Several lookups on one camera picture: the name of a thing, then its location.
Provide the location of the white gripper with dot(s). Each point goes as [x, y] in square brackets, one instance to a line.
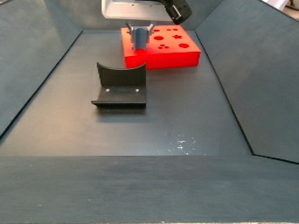
[135, 10]

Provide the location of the black curved fixture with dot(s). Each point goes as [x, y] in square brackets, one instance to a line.
[121, 87]

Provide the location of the red shape sorter block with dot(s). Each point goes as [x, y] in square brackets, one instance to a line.
[170, 49]

